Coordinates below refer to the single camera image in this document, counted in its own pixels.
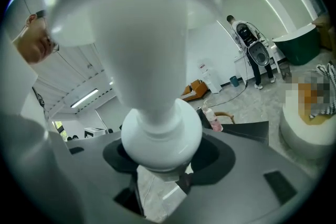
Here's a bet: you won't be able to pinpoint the white ceramic vase item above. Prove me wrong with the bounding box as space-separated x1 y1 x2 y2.
41 0 223 175

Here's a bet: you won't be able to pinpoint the white round pouf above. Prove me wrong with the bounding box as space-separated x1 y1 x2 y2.
279 102 336 161

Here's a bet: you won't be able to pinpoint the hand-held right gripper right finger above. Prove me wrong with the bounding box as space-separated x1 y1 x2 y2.
167 127 317 224

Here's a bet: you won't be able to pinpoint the white cabinet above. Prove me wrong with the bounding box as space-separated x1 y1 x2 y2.
234 46 286 85

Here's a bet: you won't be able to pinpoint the pink soap bottle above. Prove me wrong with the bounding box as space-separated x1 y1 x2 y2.
201 99 224 132

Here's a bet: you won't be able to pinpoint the person's black glasses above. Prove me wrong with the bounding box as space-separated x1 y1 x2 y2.
35 9 60 54

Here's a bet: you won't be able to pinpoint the black floor cable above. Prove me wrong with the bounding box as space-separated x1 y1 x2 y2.
209 55 254 109

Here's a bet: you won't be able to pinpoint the person's white shirt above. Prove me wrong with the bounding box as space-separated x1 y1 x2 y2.
0 28 82 224

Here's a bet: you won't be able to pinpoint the wooden chair back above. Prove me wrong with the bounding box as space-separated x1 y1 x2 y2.
214 111 235 124

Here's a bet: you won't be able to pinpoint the long ceiling light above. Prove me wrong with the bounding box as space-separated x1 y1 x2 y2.
70 88 99 109

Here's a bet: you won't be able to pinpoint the dark green bathtub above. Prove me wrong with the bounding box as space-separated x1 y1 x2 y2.
272 24 321 67

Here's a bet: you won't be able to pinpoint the clear waste bin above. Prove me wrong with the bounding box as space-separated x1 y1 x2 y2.
278 63 291 80

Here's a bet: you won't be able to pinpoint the white printer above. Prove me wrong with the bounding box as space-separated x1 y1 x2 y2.
83 126 107 138

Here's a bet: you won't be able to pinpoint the white water dispenser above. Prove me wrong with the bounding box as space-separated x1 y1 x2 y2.
198 59 223 94

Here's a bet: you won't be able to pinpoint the black sink counter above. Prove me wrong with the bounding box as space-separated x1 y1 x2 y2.
221 120 270 147

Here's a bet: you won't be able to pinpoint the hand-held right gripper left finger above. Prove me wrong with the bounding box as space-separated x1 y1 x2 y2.
65 131 148 224

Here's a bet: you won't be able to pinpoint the black white striped cloth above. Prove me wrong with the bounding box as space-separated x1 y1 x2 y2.
309 62 336 116

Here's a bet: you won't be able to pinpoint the person's head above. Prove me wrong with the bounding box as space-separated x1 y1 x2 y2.
12 9 60 65

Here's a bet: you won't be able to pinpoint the orange brown lounge chair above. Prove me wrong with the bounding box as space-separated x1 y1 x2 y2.
180 79 210 102

